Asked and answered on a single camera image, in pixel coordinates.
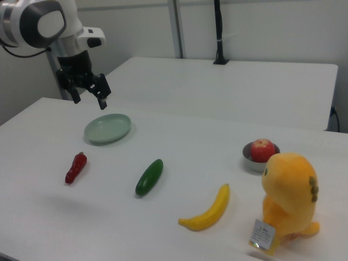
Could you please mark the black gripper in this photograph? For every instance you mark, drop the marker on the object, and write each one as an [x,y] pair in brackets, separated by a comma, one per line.
[74,69]

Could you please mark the red apple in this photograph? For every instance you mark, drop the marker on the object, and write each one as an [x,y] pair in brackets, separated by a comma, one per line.
[261,150]

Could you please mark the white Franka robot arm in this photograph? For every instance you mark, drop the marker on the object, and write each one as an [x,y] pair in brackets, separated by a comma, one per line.
[32,24]

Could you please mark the small grey bowl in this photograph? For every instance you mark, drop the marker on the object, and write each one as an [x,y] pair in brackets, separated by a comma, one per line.
[251,161]

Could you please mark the pale green plate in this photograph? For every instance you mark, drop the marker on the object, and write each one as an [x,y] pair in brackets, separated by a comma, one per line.
[107,129]

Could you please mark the red chili pepper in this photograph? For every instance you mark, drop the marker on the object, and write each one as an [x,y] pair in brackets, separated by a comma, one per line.
[76,167]

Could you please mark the green cucumber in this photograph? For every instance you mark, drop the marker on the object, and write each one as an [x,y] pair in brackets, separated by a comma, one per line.
[149,176]

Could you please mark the yellow banana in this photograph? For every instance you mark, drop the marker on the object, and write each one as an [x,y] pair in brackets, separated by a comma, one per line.
[212,213]

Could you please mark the orange plush dinosaur toy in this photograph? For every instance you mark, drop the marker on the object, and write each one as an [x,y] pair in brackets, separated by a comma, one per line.
[291,190]

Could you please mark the white plush toy tag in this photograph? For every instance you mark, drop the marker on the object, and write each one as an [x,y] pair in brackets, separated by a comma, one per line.
[262,236]

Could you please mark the grey partition frame post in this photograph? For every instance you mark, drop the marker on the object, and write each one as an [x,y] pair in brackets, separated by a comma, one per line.
[178,27]

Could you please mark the black camera stand pole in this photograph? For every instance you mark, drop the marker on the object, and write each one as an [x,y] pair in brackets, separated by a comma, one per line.
[219,32]

